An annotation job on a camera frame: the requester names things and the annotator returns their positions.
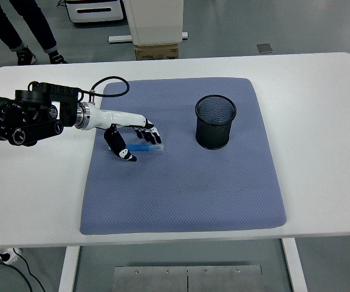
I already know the brown cardboard box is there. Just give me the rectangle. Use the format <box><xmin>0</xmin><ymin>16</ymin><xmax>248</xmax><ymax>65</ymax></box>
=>
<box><xmin>134</xmin><ymin>43</ymin><xmax>180</xmax><ymax>61</ymax></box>

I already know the white cabinet stand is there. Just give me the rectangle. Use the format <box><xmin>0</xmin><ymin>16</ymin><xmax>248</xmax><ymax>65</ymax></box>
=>
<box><xmin>108</xmin><ymin>0</ymin><xmax>189</xmax><ymax>46</ymax></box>

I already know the grey metal plate with screws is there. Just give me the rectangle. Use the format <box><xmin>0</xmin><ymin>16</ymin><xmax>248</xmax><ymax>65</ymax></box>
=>
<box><xmin>113</xmin><ymin>265</ymin><xmax>263</xmax><ymax>292</ymax></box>

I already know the grey floor socket cover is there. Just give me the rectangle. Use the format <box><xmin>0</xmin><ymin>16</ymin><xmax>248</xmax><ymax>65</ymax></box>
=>
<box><xmin>256</xmin><ymin>43</ymin><xmax>275</xmax><ymax>55</ymax></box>

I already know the white table leg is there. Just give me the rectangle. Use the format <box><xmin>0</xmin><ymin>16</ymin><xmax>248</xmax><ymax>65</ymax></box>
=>
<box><xmin>58</xmin><ymin>245</ymin><xmax>81</xmax><ymax>292</ymax></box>
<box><xmin>281</xmin><ymin>237</ymin><xmax>309</xmax><ymax>292</ymax></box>

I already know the white power strip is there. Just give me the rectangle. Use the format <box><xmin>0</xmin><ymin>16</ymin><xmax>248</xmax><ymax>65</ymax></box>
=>
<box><xmin>0</xmin><ymin>247</ymin><xmax>22</xmax><ymax>265</ymax></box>

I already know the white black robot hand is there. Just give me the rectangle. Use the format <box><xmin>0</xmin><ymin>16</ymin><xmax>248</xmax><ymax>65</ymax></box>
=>
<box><xmin>88</xmin><ymin>105</ymin><xmax>163</xmax><ymax>163</ymax></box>

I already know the blue-grey textured mat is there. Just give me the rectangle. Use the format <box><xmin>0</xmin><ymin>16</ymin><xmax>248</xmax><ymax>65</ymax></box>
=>
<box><xmin>80</xmin><ymin>77</ymin><xmax>287</xmax><ymax>235</ymax></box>

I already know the white box with dark slot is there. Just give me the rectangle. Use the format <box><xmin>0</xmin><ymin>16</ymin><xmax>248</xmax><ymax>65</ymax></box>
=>
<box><xmin>64</xmin><ymin>0</ymin><xmax>125</xmax><ymax>24</ymax></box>

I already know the black floor cable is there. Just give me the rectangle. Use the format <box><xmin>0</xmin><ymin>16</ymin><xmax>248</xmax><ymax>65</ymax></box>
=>
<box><xmin>0</xmin><ymin>249</ymin><xmax>47</xmax><ymax>292</ymax></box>

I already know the person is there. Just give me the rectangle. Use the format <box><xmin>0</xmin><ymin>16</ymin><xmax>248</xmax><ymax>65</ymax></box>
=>
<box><xmin>0</xmin><ymin>0</ymin><xmax>68</xmax><ymax>66</ymax></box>

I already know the black mesh pen holder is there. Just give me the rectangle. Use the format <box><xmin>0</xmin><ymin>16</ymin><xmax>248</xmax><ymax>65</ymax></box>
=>
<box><xmin>194</xmin><ymin>94</ymin><xmax>237</xmax><ymax>150</ymax></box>

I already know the blue marker pen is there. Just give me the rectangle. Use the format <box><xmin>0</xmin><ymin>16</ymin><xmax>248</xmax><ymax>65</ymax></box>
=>
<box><xmin>126</xmin><ymin>144</ymin><xmax>165</xmax><ymax>153</ymax></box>

